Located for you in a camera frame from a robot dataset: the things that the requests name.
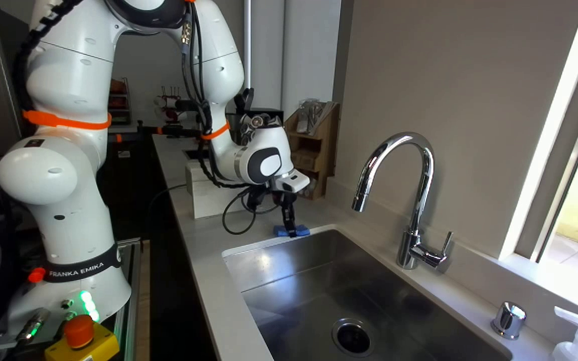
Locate window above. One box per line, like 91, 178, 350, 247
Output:
499, 0, 578, 301

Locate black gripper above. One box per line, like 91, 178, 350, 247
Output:
268, 188, 300, 238

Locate bundle of wrapped cutlery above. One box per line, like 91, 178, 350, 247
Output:
296, 98, 335, 136

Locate chrome round counter cap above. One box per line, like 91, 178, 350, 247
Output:
490, 301, 527, 340

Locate stainless steel sink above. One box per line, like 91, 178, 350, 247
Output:
222, 228, 514, 361

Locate black cable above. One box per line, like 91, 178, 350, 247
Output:
144, 184, 188, 237

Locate yellow emergency stop button box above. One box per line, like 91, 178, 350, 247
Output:
44, 314, 120, 361

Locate chrome tap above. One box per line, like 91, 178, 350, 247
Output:
351, 132, 454, 274

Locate chrome tap lever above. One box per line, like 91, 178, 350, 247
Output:
418, 231, 454, 274

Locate wooden organizer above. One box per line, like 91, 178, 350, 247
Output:
284, 102, 341, 201

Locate rack of mugs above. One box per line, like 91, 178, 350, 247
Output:
154, 86, 190, 124

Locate blue sponge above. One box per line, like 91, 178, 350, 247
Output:
273, 225, 311, 238

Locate white box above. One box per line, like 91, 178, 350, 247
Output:
185, 159, 252, 220

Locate small shelf rack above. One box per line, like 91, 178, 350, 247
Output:
108, 77, 132, 126

